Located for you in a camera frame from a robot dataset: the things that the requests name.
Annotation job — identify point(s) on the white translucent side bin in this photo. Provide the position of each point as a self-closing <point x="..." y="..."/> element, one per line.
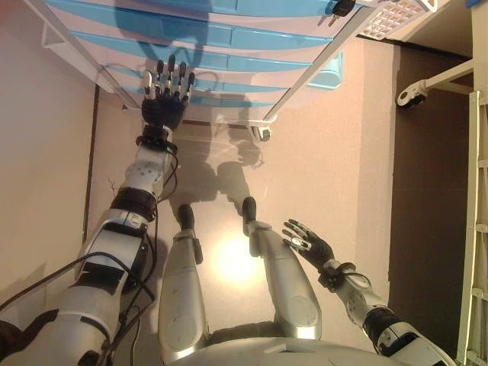
<point x="49" y="36"/>

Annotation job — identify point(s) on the white perforated basket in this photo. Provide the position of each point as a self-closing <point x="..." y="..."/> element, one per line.
<point x="392" y="19"/>

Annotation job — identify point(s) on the silver right robot leg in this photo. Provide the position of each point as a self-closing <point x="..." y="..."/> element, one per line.
<point x="289" y="289"/>

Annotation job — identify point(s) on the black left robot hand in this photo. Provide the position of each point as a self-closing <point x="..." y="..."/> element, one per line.
<point x="162" y="110"/>

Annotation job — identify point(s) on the white medical cart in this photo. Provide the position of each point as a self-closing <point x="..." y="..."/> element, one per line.
<point x="316" y="68"/>

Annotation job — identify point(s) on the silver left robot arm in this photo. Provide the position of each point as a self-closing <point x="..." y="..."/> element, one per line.
<point x="106" y="244"/>

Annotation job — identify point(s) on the white slatted rail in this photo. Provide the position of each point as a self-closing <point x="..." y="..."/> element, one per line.
<point x="476" y="228"/>

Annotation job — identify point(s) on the silver robot leg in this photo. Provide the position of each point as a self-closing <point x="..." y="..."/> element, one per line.
<point x="183" y="297"/>
<point x="289" y="289"/>

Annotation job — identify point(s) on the blue-lid waste bin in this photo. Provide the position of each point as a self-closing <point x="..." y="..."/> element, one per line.
<point x="328" y="76"/>

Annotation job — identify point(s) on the silver left robot leg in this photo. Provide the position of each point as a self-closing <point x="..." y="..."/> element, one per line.
<point x="183" y="297"/>

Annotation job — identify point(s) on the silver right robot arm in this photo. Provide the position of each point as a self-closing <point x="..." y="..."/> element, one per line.
<point x="381" y="316"/>

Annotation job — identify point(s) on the grey robot torso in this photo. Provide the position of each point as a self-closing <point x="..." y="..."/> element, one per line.
<point x="297" y="354"/>

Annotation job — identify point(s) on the black cart keys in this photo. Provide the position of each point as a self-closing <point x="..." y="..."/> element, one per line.
<point x="343" y="7"/>

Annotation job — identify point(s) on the blue white cart drawer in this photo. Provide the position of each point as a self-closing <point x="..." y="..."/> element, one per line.
<point x="248" y="85"/>
<point x="267" y="40"/>
<point x="267" y="7"/>
<point x="244" y="103"/>
<point x="259" y="63"/>

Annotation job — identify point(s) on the grey cart caster wheel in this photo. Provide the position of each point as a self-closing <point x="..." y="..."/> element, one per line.
<point x="263" y="133"/>

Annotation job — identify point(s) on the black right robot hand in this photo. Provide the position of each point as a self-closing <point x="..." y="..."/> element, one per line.
<point x="316" y="248"/>

